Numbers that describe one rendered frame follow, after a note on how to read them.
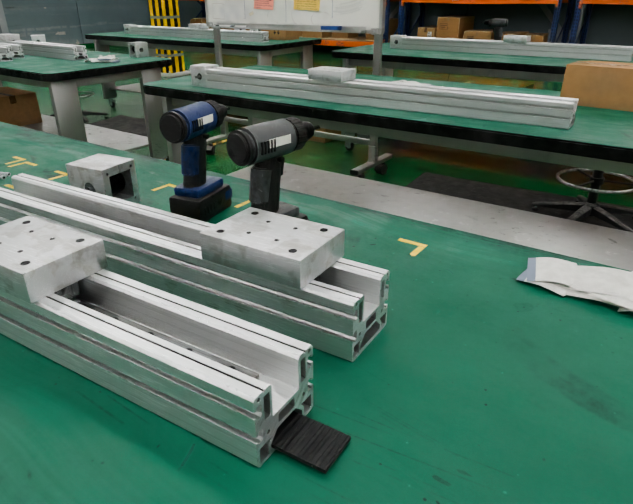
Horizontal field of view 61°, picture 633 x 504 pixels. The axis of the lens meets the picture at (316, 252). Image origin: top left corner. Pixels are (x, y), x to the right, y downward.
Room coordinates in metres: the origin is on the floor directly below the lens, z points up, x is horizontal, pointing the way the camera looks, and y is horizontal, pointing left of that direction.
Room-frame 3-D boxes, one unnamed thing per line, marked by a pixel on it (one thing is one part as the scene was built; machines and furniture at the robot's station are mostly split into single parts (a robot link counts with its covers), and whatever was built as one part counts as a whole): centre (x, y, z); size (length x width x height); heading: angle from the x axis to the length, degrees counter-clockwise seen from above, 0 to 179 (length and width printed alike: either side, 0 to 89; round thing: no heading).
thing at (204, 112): (1.06, 0.22, 0.89); 0.20 x 0.08 x 0.22; 157
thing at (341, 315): (0.78, 0.27, 0.82); 0.80 x 0.10 x 0.09; 58
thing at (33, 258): (0.62, 0.37, 0.87); 0.16 x 0.11 x 0.07; 58
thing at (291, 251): (0.65, 0.06, 0.87); 0.16 x 0.11 x 0.07; 58
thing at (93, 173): (1.07, 0.45, 0.83); 0.11 x 0.10 x 0.10; 154
